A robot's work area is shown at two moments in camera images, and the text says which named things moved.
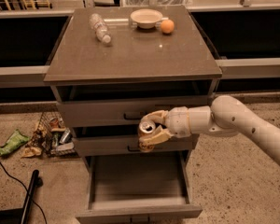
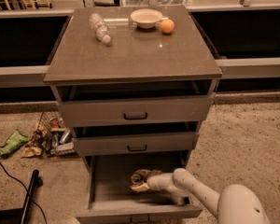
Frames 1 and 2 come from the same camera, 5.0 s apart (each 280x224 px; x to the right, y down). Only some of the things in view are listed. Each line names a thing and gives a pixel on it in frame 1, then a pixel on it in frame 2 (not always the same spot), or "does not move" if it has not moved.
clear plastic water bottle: x=102 y=30 does not move
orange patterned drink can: x=146 y=128 → x=135 y=178
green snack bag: x=15 y=140 does not move
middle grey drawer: x=107 y=141 does not move
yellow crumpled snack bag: x=30 y=151 does not move
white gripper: x=177 y=121 → x=154 y=181
